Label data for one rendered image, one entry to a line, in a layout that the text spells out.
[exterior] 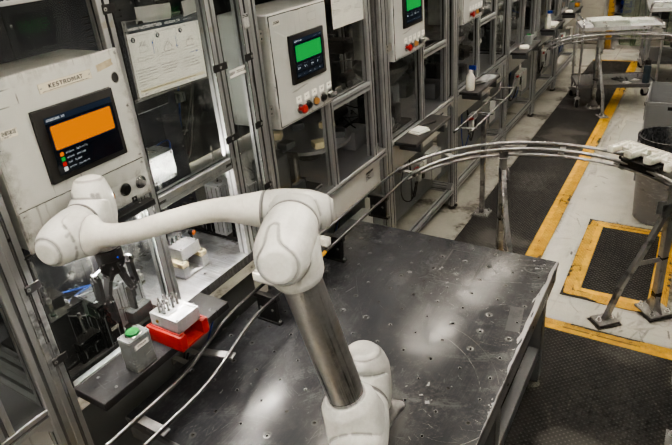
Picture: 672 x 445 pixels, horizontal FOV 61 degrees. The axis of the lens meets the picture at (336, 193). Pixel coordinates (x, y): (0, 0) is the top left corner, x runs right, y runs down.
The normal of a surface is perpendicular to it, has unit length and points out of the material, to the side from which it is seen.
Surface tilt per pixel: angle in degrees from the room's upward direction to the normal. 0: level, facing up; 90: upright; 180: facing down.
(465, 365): 0
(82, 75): 90
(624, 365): 0
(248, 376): 0
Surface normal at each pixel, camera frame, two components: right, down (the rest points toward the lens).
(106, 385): -0.08, -0.90
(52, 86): 0.85, 0.16
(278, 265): -0.15, 0.34
